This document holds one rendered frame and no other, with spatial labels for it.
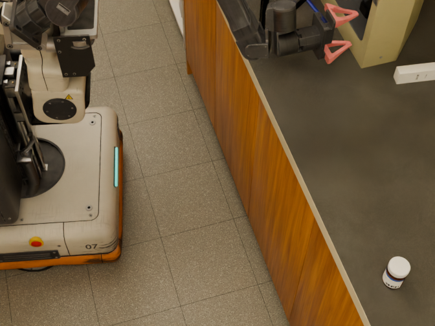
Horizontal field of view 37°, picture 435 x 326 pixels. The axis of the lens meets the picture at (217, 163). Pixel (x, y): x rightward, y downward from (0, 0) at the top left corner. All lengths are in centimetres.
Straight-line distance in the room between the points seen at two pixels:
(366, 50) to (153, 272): 122
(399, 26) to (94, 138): 127
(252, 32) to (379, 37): 45
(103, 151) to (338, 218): 120
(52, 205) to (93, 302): 40
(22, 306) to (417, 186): 154
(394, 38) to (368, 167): 40
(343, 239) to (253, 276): 102
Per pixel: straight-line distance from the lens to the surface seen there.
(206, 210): 270
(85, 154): 256
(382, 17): 183
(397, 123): 182
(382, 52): 193
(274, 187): 207
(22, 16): 169
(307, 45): 159
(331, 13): 158
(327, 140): 175
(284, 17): 154
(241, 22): 155
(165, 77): 317
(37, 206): 246
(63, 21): 164
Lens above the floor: 230
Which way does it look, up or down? 54 degrees down
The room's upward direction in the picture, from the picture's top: 1 degrees clockwise
